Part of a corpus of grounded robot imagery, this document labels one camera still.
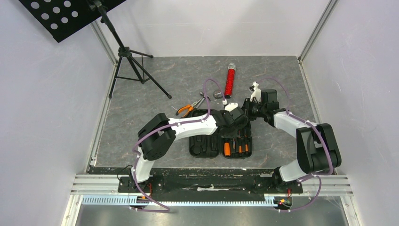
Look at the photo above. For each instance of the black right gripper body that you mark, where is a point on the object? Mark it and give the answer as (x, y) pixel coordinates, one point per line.
(248, 106)

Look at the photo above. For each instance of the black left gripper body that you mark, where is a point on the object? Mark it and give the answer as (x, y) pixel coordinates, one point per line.
(233, 132)

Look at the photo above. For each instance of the large orange handle screwdriver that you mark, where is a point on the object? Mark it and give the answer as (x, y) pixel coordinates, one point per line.
(226, 149)

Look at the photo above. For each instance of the black plastic tool case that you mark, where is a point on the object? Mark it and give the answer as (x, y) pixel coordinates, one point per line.
(209, 146)

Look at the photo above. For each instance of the steel claw hammer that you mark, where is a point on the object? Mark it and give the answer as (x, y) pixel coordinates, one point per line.
(199, 102)

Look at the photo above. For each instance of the orange handle pliers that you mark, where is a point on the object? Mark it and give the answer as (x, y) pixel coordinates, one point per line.
(187, 109)

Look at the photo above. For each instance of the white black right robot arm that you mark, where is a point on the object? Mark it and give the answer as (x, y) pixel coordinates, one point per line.
(317, 151)

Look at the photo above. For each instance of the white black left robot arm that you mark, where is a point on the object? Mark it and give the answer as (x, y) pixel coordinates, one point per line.
(157, 136)

